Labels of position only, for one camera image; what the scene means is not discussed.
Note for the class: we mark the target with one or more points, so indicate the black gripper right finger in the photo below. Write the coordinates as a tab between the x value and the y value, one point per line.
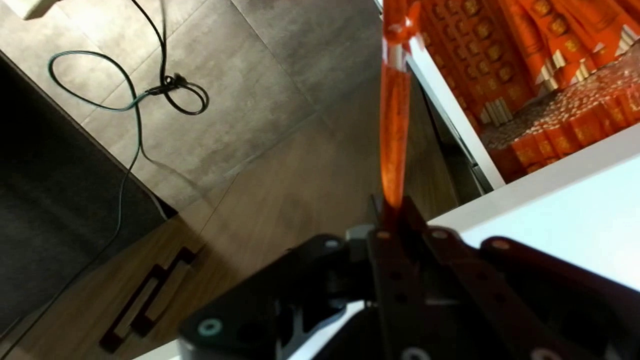
501	301

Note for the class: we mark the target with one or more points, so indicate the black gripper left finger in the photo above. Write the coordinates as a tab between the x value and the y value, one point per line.
287	301

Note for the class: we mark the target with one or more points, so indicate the orange packet with silver glint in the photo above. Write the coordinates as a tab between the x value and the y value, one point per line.
394	121

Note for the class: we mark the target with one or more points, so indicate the white drawer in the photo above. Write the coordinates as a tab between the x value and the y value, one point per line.
460	132

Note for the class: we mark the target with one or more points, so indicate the dark grey floor mat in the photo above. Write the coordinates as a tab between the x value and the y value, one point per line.
53	200

